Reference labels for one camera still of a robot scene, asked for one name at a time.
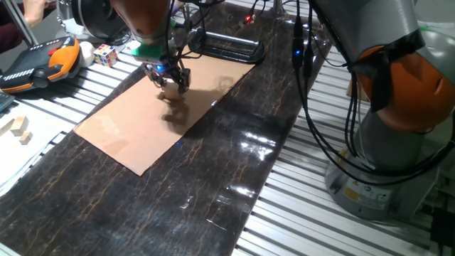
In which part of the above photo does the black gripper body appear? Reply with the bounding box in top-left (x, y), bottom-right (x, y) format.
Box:
top-left (144, 62), bottom-right (191, 85)

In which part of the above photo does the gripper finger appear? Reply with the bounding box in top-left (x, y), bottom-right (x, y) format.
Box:
top-left (176, 69), bottom-right (192, 95)
top-left (149, 73), bottom-right (167, 90)

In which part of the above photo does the light wooden cube block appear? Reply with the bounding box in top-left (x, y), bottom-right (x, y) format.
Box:
top-left (162, 78), bottom-right (185, 101)

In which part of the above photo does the medium wooden block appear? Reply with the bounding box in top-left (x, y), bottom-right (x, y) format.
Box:
top-left (9, 115), bottom-right (29, 137)

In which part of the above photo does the person's hand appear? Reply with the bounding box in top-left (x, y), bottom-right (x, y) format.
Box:
top-left (23, 0), bottom-right (49, 28)

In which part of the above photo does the brown cardboard sheet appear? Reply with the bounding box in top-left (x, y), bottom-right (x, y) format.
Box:
top-left (73, 45), bottom-right (256, 177)

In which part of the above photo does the colourful puzzle cube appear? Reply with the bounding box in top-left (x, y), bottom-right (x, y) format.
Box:
top-left (92, 43), bottom-right (119, 68)

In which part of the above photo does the white egg shaped object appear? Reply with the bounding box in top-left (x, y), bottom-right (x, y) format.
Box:
top-left (78, 41), bottom-right (96, 68)

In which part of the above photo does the black plastic tray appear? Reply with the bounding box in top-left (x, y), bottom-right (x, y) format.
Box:
top-left (187, 27), bottom-right (266, 65)

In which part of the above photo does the black filament spool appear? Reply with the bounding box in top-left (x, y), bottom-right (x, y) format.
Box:
top-left (70, 0), bottom-right (126, 41)

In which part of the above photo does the orange black teach pendant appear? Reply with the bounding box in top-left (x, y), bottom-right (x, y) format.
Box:
top-left (0, 35), bottom-right (82, 95)

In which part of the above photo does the dark marble pattern mat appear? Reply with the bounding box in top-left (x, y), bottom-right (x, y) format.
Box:
top-left (0, 0), bottom-right (331, 256)

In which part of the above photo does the small wooden cube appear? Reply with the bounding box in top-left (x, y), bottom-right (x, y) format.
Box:
top-left (18, 130), bottom-right (33, 146)

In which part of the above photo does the grey metal tripod leg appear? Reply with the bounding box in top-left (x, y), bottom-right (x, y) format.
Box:
top-left (1, 0), bottom-right (39, 47)

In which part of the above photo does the black keyboard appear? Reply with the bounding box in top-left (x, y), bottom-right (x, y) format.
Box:
top-left (0, 91), bottom-right (15, 113)

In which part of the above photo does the white paper stack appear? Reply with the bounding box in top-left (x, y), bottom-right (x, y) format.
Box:
top-left (0, 101), bottom-right (68, 197)

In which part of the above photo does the flat wooden plank piece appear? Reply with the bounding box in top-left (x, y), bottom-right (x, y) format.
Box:
top-left (0, 118), bottom-right (15, 137)

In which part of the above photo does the brown taped cardboard box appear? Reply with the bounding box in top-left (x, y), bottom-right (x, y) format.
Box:
top-left (346, 76), bottom-right (360, 102)

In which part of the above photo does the black box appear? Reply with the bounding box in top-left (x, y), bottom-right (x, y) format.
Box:
top-left (430, 208), bottom-right (455, 250)

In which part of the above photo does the green gripper mount adapter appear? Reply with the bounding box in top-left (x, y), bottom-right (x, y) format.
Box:
top-left (130, 19), bottom-right (177, 64)

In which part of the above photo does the black gripper cable bundle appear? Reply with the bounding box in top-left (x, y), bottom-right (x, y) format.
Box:
top-left (166, 0), bottom-right (271, 72)

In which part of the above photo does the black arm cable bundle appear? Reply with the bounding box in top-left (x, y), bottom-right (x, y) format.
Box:
top-left (291, 0), bottom-right (455, 188)

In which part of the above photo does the slanted aluminium post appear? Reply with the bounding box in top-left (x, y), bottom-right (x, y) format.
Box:
top-left (268, 0), bottom-right (289, 17)

